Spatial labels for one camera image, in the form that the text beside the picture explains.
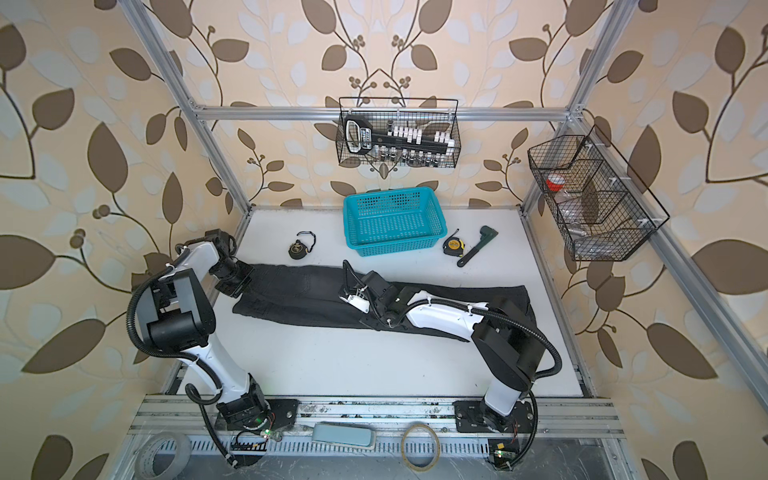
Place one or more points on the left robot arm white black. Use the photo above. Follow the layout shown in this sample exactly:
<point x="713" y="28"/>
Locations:
<point x="170" y="316"/>

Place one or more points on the teal plastic basket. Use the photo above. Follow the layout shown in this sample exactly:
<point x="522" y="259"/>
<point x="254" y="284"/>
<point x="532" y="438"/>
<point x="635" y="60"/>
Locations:
<point x="393" y="221"/>

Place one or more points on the black wire basket back wall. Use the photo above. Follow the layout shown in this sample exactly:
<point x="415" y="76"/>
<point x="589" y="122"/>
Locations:
<point x="398" y="150"/>

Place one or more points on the red white small container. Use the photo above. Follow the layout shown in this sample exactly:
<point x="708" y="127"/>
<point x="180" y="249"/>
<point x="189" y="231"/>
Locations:
<point x="555" y="182"/>

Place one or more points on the dark grey trousers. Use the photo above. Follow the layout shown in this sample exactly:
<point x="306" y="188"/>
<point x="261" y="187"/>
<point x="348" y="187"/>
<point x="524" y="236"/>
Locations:
<point x="308" y="296"/>

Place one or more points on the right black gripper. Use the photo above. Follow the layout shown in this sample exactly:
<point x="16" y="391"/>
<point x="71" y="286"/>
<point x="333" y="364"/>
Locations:
<point x="371" y="322"/>

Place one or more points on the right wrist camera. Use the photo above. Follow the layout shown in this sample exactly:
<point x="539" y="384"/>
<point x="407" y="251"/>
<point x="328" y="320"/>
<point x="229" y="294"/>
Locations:
<point x="357" y="298"/>

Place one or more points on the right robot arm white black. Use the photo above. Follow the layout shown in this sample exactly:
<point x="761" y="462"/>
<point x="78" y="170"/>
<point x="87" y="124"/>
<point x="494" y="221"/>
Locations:
<point x="514" y="349"/>

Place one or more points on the yellow black tape measure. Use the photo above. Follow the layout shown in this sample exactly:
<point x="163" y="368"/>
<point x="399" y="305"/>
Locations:
<point x="453" y="245"/>

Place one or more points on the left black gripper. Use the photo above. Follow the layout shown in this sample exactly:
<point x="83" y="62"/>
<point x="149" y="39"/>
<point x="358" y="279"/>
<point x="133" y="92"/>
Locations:
<point x="240" y="288"/>

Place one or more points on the dark green pipe wrench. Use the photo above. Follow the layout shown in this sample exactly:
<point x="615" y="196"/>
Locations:
<point x="487" y="234"/>

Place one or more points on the socket wrench set black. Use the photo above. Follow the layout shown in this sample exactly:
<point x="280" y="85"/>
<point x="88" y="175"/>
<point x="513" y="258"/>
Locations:
<point x="362" y="137"/>

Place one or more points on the black wire basket wall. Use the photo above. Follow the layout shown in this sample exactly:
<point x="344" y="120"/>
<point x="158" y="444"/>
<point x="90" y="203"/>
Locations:
<point x="599" y="213"/>
<point x="398" y="150"/>

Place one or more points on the black wire basket right wall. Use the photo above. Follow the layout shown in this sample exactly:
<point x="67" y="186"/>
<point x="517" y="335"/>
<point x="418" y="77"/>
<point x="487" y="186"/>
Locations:
<point x="599" y="213"/>

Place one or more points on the grey foot pedal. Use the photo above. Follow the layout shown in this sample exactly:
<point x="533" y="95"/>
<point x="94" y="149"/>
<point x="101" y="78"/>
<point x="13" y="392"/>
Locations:
<point x="344" y="435"/>

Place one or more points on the clear tape roll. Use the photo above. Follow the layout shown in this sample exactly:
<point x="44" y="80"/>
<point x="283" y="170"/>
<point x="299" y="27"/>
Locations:
<point x="163" y="456"/>

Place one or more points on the aluminium frame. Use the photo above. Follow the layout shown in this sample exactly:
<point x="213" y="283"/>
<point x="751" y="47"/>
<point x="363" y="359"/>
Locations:
<point x="632" y="134"/>

